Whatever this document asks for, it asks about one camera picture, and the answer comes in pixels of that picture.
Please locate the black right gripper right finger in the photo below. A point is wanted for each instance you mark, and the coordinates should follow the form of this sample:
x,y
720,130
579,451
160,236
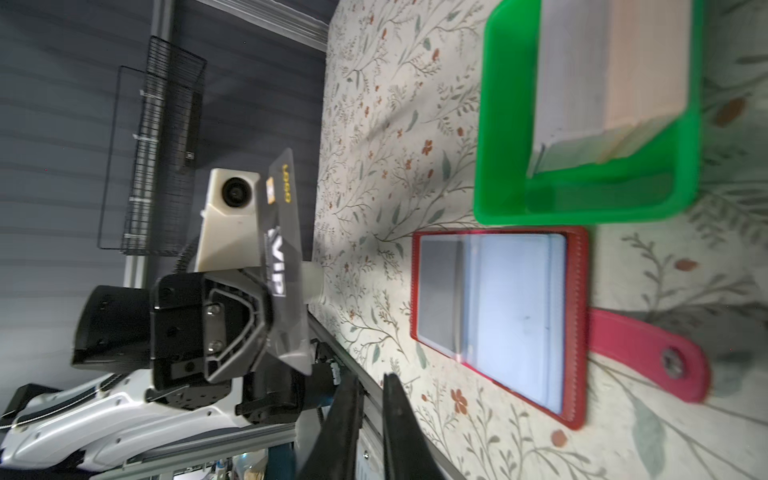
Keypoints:
x,y
406,452

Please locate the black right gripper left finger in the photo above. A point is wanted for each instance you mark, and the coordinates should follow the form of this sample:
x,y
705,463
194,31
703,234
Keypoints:
x,y
335,450

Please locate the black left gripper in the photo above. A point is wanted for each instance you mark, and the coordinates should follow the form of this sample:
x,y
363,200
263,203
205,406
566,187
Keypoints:
x,y
165,328

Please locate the red card holder wallet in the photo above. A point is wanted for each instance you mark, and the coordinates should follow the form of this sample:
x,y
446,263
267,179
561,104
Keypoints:
x,y
512,306

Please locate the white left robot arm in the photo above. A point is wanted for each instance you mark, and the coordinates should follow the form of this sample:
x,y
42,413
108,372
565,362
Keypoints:
x,y
104,423

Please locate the green card tray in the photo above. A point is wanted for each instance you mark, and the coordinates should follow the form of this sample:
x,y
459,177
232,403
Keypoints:
x,y
659,181

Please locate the stack of cards in tray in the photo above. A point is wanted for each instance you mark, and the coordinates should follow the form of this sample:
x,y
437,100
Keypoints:
x,y
611,76

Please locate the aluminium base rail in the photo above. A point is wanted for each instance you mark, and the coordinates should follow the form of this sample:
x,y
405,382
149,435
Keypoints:
x,y
375,393

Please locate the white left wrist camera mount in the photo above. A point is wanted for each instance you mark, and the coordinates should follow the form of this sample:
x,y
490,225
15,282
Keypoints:
x,y
230,238

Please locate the black wire basket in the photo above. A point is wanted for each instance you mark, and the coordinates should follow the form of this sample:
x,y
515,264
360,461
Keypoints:
x,y
161,189

